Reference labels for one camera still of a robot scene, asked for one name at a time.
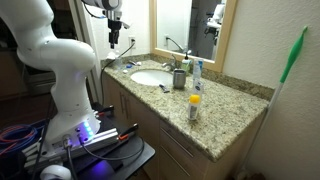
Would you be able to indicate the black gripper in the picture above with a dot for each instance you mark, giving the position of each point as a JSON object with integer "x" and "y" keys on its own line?
{"x": 114, "y": 24}

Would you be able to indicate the grey metal cup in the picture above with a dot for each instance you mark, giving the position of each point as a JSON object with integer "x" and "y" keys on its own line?
{"x": 179, "y": 78}

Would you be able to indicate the wood framed mirror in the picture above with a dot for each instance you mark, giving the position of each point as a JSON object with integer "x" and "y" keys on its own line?
{"x": 199, "y": 29}

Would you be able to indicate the white tube yellow cap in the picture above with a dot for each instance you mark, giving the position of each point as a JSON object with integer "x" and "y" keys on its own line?
{"x": 194, "y": 102}

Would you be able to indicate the white wall outlet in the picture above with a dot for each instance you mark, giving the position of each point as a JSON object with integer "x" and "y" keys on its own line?
{"x": 132, "y": 42}

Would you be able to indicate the white oval sink basin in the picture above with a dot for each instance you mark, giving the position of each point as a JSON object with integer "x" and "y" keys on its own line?
{"x": 152, "y": 77}

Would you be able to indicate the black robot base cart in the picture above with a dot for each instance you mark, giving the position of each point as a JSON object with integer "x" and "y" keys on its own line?
{"x": 114, "y": 154}

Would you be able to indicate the clear plastic water bottle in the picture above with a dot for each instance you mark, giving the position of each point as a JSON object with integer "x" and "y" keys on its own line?
{"x": 118, "y": 60}

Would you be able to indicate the green handled mop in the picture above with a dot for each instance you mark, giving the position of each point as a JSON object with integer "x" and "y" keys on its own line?
{"x": 242, "y": 173}

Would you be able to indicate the purple razor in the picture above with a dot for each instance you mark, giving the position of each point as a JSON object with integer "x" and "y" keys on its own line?
{"x": 164, "y": 88}

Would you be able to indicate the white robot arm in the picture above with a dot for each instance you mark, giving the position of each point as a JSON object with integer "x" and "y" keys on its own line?
{"x": 70, "y": 60}

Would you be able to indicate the green soap dispenser bottle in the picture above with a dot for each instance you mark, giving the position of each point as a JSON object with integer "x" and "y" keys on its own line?
{"x": 186, "y": 64}

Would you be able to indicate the wooden vanity cabinet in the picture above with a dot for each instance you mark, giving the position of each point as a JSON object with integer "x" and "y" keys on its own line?
{"x": 211, "y": 147}

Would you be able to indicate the chrome sink faucet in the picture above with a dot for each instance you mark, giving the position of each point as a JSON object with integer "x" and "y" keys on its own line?
{"x": 172, "y": 64}

